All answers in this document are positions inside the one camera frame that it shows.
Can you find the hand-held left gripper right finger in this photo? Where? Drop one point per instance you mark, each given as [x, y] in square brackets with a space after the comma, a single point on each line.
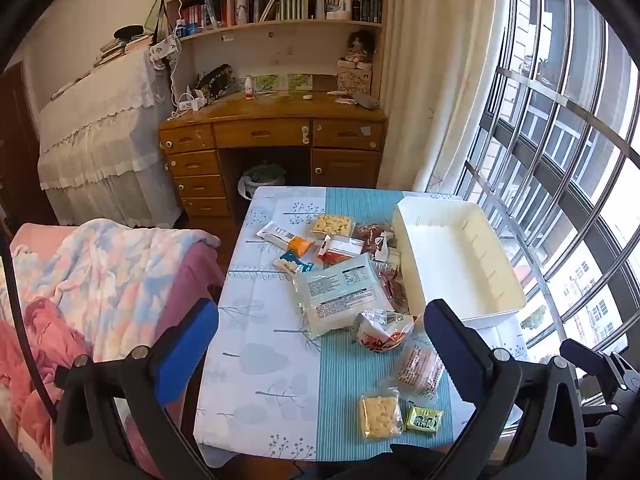
[450, 350]

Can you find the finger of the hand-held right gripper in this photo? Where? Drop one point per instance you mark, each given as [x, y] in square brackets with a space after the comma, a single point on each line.
[595, 362]

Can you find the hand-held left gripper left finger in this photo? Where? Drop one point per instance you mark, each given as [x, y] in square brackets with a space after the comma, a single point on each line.
[185, 350]

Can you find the translucent packet red print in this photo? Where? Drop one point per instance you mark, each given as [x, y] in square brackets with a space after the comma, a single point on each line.
[420, 367]

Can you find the white red snack bag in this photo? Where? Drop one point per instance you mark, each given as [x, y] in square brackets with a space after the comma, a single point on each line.
[382, 332]

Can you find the green snack packet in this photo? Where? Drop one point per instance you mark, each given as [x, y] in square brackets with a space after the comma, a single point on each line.
[423, 418]

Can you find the white storage box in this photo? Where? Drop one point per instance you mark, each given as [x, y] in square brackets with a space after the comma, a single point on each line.
[450, 260]

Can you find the small puffed rice packet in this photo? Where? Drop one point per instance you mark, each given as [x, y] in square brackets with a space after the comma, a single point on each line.
[380, 417]

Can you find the large white packet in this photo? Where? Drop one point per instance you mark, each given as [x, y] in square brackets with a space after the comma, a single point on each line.
[340, 295]

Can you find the blue candy packet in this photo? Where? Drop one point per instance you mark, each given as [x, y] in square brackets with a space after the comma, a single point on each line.
[292, 262]

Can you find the red white snack packet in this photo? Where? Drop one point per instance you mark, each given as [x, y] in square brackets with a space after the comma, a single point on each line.
[340, 250]

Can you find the white orange snack bar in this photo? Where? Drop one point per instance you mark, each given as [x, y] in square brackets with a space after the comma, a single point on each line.
[285, 237]

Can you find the large puffed rice packet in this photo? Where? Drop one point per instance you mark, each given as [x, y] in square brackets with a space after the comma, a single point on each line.
[332, 225]

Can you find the mauve bed sheet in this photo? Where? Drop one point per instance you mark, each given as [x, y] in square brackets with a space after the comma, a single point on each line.
[200, 270]

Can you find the pastel blanket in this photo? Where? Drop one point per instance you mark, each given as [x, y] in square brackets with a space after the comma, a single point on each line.
[100, 280]

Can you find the coral fleece blanket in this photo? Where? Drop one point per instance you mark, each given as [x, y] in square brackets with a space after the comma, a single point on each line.
[30, 350]

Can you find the white lace-covered piano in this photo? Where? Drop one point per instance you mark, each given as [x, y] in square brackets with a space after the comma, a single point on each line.
[100, 135]

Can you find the white power strip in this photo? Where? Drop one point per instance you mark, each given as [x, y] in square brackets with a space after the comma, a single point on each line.
[190, 104]

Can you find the grey pouch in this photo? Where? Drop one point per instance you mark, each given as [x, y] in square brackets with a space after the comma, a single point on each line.
[367, 101]

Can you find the white red bottle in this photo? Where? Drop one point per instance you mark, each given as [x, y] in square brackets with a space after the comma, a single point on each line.
[249, 89]

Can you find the black floral pouch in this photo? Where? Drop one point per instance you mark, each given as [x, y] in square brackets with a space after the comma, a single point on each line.
[215, 80]

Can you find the dark wooden door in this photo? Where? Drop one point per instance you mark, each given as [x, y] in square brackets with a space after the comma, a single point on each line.
[17, 135]

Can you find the white printed box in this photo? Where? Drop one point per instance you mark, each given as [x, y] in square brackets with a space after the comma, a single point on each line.
[355, 80]

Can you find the floral cloth bag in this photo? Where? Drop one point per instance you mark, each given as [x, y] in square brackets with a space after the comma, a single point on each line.
[165, 52]

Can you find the window with metal grille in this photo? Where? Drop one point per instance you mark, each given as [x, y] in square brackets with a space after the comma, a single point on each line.
[550, 60]

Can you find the stack of books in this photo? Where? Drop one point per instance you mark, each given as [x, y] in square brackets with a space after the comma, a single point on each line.
[117, 50]

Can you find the doll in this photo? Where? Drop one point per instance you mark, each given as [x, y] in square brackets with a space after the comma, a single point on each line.
[357, 47]

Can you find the wooden bookshelf with books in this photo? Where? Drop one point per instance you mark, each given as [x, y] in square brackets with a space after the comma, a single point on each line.
[290, 5]

